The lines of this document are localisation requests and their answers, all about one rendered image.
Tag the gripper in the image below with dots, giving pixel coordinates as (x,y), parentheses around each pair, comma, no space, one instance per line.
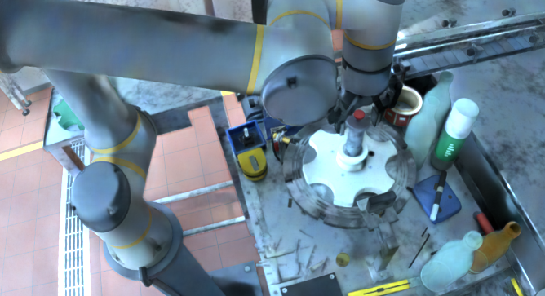
(365,99)

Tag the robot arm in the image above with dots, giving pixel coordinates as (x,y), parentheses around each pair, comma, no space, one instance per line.
(127,49)

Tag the red-capped quick-release pin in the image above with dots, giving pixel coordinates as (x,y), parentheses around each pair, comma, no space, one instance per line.
(359,114)

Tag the grey spindle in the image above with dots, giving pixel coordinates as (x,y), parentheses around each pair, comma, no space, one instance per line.
(354,138)

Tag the white wheel hub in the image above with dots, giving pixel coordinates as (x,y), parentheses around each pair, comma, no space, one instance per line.
(351,161)

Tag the white starwheel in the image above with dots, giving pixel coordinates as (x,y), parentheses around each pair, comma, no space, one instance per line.
(340,183)

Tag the yellow and red index plunger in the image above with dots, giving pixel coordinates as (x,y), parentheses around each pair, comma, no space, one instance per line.
(282,138)

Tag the steel labeller table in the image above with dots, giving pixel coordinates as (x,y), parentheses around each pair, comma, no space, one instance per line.
(294,244)

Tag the green starwheel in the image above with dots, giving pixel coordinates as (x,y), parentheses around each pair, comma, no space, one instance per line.
(68,117)

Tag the red and white tape roll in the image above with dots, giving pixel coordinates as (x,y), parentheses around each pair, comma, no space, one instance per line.
(402,113)

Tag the pale green clear bottle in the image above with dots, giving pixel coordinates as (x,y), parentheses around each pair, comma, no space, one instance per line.
(447,264)
(423,130)

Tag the green and white spray can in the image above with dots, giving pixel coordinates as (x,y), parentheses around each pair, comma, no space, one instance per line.
(451,138)

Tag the dark grey block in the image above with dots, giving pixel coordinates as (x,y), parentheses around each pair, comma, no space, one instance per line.
(382,201)

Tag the black and white marker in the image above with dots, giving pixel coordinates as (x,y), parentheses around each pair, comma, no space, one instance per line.
(437,198)

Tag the yellow tape measure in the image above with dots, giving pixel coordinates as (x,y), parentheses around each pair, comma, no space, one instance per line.
(253,164)

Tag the blue pad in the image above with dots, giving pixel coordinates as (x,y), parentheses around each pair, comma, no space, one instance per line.
(449,204)

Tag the blue box with black knob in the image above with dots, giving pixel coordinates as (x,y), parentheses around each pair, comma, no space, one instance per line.
(238,138)

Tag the thin black rod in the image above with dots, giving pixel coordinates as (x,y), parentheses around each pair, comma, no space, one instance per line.
(419,250)

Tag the brass disc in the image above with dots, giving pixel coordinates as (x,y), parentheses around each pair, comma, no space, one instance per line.
(342,259)

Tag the black plate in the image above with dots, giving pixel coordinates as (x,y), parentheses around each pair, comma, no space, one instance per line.
(311,286)

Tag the amber bottle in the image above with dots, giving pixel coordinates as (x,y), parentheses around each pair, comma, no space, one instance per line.
(496,247)

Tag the yellow strip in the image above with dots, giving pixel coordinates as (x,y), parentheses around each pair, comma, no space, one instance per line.
(517,287)

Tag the steel floor drain grate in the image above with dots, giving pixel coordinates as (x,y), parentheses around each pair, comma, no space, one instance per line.
(73,227)

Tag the steel conveyor rail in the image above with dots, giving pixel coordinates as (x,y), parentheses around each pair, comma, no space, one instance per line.
(468,47)

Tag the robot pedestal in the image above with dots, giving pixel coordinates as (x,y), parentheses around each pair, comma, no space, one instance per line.
(187,281)

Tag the white wheeled frame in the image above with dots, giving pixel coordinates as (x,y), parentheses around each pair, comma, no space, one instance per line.
(17,89)

